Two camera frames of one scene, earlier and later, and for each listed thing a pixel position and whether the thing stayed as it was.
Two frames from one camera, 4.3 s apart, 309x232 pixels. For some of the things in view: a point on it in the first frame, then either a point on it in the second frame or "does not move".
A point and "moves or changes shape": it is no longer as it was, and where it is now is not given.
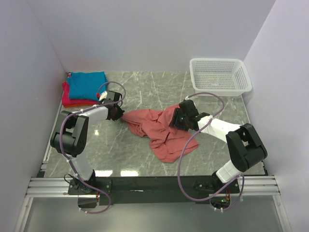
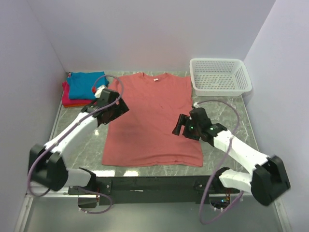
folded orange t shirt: (77, 105) does not move
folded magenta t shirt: (66, 100) does not move
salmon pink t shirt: (166, 143) moves or changes shape
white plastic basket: (227, 77) does not move
